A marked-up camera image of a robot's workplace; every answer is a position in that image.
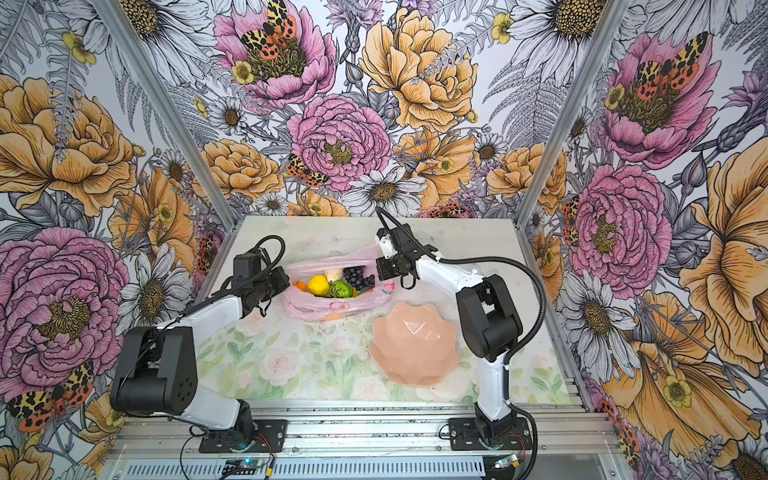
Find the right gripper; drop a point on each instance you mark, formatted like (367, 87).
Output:
(383, 270)

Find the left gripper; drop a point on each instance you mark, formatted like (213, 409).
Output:
(281, 281)

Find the pink plastic bag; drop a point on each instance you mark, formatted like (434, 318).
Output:
(310, 308)

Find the green bumpy fruit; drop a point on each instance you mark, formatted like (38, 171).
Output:
(342, 290)

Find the pink scalloped bowl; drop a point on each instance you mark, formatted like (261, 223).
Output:
(414, 345)

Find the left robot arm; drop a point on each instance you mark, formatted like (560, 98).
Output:
(156, 373)

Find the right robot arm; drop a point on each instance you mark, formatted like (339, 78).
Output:
(490, 322)

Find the black grape bunch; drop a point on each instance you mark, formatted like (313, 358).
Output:
(355, 276)

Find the yellow lemon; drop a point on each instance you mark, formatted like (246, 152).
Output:
(319, 286)

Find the white garlic bulb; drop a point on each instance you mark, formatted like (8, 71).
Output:
(334, 274)

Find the left green circuit board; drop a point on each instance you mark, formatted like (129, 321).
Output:
(243, 466)

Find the green circuit board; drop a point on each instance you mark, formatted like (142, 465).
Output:
(509, 461)
(243, 466)

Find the right green circuit board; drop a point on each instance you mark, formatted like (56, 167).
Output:
(509, 461)

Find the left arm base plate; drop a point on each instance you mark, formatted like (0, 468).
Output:
(262, 436)

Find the aluminium front rail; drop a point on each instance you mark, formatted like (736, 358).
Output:
(375, 442)

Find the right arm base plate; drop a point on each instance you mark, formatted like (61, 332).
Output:
(467, 434)

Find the left aluminium frame post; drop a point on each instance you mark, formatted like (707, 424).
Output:
(119, 26)

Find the aluminium frame post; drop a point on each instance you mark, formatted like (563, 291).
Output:
(607, 29)
(119, 26)

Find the right aluminium frame post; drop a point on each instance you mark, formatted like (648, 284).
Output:
(607, 29)

